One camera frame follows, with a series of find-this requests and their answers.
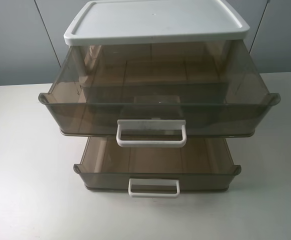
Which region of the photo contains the white plastic drawer cabinet frame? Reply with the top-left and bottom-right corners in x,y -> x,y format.
63,0 -> 250,87

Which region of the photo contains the smoky drawer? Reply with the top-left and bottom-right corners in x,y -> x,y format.
73,137 -> 242,194
84,82 -> 228,104
38,43 -> 281,140

